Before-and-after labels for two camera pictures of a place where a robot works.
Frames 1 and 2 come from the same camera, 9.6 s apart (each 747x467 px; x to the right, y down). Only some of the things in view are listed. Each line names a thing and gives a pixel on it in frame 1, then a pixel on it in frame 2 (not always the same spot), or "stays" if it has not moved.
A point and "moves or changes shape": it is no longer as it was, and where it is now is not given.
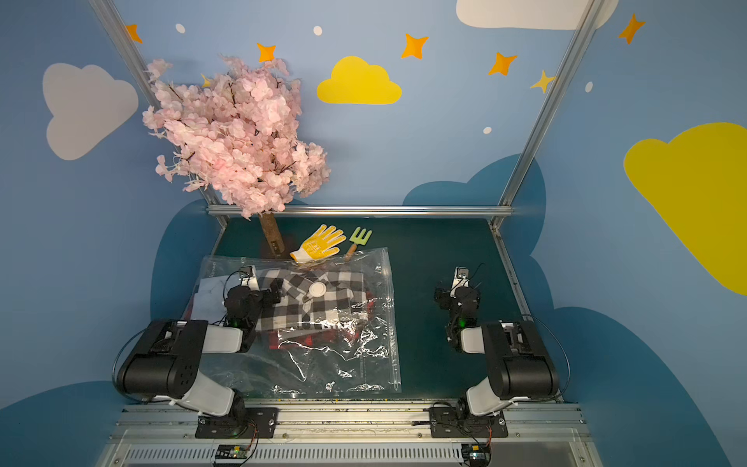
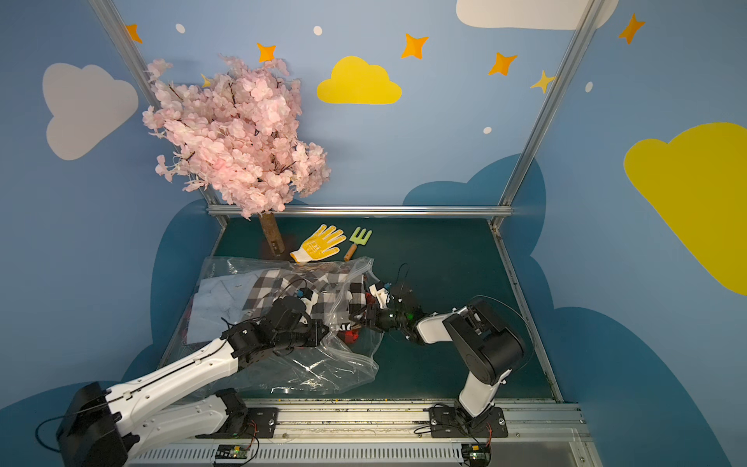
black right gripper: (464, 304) → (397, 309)
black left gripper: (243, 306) → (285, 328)
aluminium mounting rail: (166, 436) stays
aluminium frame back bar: (218, 210) stays
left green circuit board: (232, 451) stays
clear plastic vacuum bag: (331, 334) moves or changes shape
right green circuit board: (477, 454) stays
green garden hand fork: (355, 239) stays
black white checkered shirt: (319, 301) stays
